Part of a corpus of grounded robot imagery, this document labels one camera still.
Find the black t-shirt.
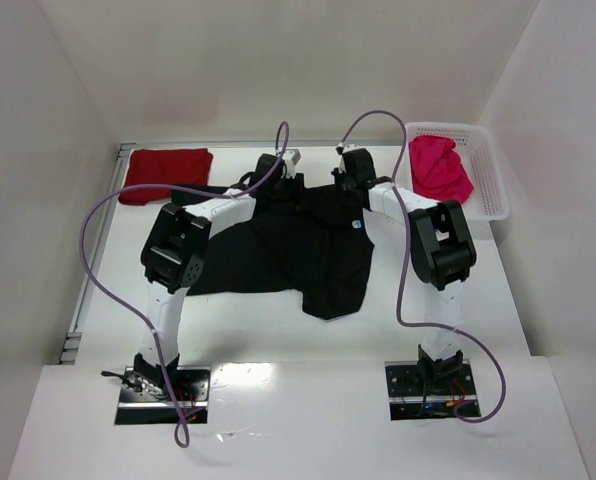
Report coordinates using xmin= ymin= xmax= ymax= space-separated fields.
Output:
xmin=188 ymin=185 xmax=374 ymax=321

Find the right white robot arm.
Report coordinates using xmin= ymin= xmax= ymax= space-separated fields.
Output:
xmin=332 ymin=144 xmax=476 ymax=394

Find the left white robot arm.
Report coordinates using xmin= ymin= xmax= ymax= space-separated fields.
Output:
xmin=133 ymin=149 xmax=301 ymax=391

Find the pink t-shirt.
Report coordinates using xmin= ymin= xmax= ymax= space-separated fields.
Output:
xmin=409 ymin=135 xmax=474 ymax=204

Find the folded red t-shirt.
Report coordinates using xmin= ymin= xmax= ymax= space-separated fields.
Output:
xmin=123 ymin=148 xmax=214 ymax=188

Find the white plastic basket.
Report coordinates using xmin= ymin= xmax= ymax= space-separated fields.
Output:
xmin=405 ymin=122 xmax=510 ymax=222

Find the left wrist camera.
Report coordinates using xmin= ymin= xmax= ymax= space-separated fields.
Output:
xmin=282 ymin=149 xmax=302 ymax=179

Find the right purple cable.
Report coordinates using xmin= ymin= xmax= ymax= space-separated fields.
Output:
xmin=335 ymin=110 xmax=507 ymax=425

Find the purple cable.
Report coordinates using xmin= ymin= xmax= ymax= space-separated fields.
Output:
xmin=335 ymin=110 xmax=507 ymax=425
xmin=79 ymin=120 xmax=293 ymax=448

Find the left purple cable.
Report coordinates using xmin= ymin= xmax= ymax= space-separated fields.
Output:
xmin=79 ymin=120 xmax=293 ymax=448

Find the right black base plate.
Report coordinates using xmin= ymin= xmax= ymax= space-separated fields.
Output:
xmin=385 ymin=361 xmax=481 ymax=421

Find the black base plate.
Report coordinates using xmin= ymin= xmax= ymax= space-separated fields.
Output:
xmin=385 ymin=361 xmax=481 ymax=421
xmin=114 ymin=367 xmax=210 ymax=426

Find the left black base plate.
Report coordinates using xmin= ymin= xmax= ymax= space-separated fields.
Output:
xmin=114 ymin=367 xmax=210 ymax=426

